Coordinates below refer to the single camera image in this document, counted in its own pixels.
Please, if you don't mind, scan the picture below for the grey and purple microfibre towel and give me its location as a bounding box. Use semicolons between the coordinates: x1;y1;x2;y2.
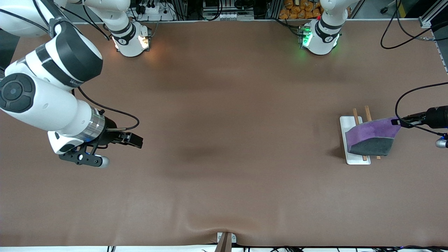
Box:
345;117;402;157

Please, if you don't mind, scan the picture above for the white power strip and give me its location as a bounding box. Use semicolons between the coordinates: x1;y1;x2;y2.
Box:
138;0;174;16

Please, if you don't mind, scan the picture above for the brown bar table clamp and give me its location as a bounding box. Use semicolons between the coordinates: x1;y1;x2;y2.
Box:
214;231;237;252

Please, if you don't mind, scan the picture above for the pile of orange round items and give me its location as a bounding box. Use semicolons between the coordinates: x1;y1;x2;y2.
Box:
279;0;323;20

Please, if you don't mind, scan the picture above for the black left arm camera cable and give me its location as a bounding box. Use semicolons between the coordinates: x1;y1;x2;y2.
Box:
395;82;448;137

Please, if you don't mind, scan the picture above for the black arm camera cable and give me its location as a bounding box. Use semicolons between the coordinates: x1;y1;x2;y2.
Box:
395;82;448;137
71;85;141;132

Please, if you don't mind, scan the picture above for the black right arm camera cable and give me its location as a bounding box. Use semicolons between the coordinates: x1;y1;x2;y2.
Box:
71;85;141;132

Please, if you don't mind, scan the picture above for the long black looped cable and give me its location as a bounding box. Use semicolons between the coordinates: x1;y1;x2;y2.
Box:
380;0;448;50

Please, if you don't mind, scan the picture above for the aluminium profile frame post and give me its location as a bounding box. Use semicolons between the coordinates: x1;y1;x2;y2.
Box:
419;0;448;29

